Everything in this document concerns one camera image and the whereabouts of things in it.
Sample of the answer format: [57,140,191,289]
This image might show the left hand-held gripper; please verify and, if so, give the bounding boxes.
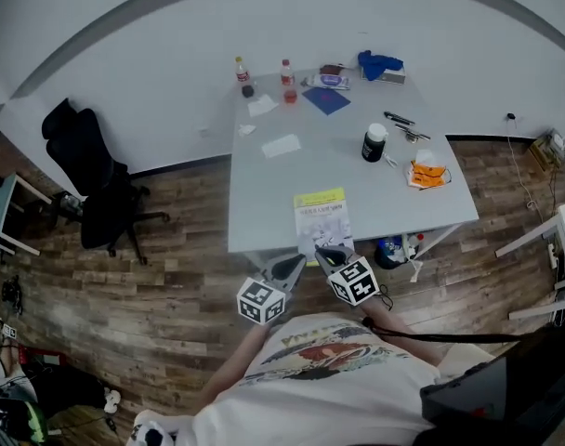
[236,253,307,327]

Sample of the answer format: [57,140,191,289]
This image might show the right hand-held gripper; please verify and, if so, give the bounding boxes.
[314,244,380,307]

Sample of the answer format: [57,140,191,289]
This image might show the white paper booklet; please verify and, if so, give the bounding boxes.
[293,187,356,262]

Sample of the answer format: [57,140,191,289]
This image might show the person's right forearm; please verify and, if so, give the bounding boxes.
[359,302,444,374]

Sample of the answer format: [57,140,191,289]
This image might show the person's left forearm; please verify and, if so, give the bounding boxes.
[201,321,272,406]

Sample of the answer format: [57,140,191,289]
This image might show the black trash bin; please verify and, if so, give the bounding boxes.
[374,232,426,271]

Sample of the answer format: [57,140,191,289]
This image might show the large white table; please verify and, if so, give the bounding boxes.
[227,70,480,269]

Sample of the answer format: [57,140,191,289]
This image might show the black jar with white lid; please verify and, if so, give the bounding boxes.
[361,123,389,163]

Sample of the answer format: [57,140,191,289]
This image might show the white paper slip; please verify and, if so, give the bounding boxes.
[260,133,302,159]

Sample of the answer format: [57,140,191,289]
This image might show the orange packet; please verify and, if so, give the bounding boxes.
[406,159,453,190]

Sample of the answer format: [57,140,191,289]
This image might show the white printed t-shirt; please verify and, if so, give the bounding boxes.
[131,311,497,446]

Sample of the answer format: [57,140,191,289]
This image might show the dark blue booklet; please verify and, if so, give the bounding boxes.
[301,85,352,117]

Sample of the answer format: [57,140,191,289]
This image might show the purple white wipes pack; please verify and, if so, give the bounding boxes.
[305,72,351,91]

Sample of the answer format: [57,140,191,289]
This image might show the plastic bottle with red drink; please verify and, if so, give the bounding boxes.
[280,59,298,105]

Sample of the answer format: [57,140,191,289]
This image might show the grey box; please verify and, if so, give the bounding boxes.
[361,65,407,85]

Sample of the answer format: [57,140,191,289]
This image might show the blue cloth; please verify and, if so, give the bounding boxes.
[357,49,404,82]

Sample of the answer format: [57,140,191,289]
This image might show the plastic bottle with dark drink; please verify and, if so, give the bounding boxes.
[234,56,256,99]

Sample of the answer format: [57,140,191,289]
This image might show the black office chair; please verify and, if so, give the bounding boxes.
[41,98,171,266]

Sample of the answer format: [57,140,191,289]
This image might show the small white black object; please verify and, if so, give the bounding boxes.
[103,387,123,413]

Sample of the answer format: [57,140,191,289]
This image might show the black backpack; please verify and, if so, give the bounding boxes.
[419,322,565,446]

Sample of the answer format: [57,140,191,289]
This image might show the clear plastic bottle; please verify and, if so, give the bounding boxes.
[54,190,86,220]

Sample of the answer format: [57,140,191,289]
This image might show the green black helmet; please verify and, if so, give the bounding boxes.
[0,397,49,445]

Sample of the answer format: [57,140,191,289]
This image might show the thick black cable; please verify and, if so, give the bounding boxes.
[361,285,534,343]

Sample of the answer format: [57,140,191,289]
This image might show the thin white cable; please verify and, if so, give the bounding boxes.
[506,118,544,211]

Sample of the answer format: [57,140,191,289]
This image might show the black tangled cables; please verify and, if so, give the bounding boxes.
[1,274,24,315]

